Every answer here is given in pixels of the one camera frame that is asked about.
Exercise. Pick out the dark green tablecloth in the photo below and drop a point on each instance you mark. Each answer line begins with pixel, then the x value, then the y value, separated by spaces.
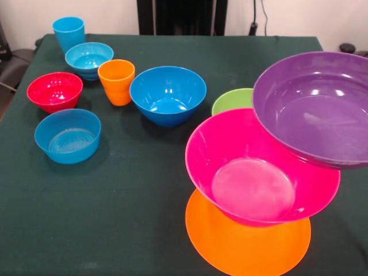
pixel 115 201

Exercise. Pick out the green bowl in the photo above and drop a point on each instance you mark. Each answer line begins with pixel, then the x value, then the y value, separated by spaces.
pixel 233 100

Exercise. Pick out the large pink bowl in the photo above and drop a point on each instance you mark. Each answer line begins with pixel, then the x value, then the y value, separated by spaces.
pixel 224 143

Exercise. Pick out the small crimson bowl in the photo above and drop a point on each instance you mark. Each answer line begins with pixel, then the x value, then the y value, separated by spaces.
pixel 54 92

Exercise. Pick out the orange cup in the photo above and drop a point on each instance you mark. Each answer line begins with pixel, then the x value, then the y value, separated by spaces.
pixel 116 89

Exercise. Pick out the blue cup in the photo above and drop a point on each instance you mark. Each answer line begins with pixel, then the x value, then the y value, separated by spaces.
pixel 69 34

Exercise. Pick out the large orange bowl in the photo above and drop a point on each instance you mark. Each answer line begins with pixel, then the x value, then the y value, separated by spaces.
pixel 247 250

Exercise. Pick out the translucent blue bowl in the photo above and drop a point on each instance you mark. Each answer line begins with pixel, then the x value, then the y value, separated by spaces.
pixel 67 138

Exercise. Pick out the purple bowl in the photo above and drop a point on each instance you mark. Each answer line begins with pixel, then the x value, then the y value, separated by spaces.
pixel 316 115

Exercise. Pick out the small ribbed cyan bowl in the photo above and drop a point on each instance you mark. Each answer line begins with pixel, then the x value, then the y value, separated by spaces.
pixel 86 57

